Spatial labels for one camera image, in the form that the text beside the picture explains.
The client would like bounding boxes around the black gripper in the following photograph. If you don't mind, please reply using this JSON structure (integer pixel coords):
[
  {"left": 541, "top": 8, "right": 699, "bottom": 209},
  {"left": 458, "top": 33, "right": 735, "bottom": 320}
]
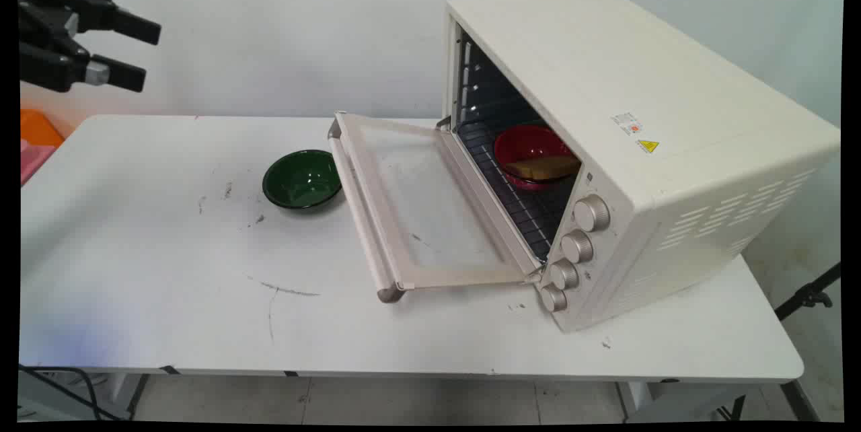
[{"left": 17, "top": 0, "right": 162, "bottom": 94}]

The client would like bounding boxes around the brown bread slice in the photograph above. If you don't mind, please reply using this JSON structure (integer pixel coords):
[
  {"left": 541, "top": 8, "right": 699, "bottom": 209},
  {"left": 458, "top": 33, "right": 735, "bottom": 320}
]
[{"left": 504, "top": 155, "right": 581, "bottom": 182}]

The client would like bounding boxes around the black tripod leg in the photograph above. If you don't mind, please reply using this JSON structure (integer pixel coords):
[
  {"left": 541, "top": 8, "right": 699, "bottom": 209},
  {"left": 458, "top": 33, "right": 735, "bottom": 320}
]
[{"left": 774, "top": 262, "right": 841, "bottom": 322}]

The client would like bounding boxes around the silver oven knob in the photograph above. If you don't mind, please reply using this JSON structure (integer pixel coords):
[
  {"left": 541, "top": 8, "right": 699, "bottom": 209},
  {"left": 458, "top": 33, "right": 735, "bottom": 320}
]
[
  {"left": 560, "top": 230, "right": 595, "bottom": 264},
  {"left": 540, "top": 284, "right": 568, "bottom": 314},
  {"left": 549, "top": 259, "right": 580, "bottom": 291},
  {"left": 573, "top": 194, "right": 611, "bottom": 233}
]

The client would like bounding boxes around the black cable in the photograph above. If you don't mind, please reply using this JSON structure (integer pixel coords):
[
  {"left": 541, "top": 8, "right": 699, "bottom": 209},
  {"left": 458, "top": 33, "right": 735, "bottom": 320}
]
[{"left": 19, "top": 365, "right": 122, "bottom": 421}]

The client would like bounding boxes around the white label sticker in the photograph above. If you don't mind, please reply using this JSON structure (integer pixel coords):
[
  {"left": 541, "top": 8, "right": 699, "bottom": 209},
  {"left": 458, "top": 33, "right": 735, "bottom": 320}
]
[{"left": 611, "top": 112, "right": 644, "bottom": 136}]

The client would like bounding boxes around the green bowl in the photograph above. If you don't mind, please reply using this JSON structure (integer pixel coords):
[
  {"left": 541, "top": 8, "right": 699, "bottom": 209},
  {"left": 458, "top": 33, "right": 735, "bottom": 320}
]
[{"left": 262, "top": 149, "right": 344, "bottom": 211}]

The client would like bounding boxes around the red bowl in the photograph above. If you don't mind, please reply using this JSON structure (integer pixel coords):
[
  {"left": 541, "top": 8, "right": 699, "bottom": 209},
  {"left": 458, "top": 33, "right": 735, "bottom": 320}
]
[{"left": 494, "top": 124, "right": 581, "bottom": 191}]

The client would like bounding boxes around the white toaster oven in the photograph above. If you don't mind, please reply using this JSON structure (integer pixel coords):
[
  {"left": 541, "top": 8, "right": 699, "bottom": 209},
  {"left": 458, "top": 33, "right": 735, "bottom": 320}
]
[{"left": 441, "top": 0, "right": 841, "bottom": 333}]

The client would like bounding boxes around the orange box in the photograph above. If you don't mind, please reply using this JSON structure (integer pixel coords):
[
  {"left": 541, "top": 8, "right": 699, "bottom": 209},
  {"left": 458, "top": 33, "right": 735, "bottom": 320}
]
[{"left": 20, "top": 109, "right": 65, "bottom": 149}]

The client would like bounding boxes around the pink box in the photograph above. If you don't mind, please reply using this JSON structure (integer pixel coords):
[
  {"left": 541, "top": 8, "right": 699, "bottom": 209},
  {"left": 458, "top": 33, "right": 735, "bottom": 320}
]
[{"left": 20, "top": 139, "right": 56, "bottom": 185}]

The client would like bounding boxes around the toaster oven glass door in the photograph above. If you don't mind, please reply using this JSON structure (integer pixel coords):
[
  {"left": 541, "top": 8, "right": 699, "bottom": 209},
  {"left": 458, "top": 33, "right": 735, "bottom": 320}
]
[{"left": 328, "top": 111, "right": 544, "bottom": 303}]

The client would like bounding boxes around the oven wire rack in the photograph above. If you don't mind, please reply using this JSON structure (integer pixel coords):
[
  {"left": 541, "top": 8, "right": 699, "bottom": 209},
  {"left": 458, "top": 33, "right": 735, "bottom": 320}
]
[{"left": 456, "top": 124, "right": 576, "bottom": 263}]

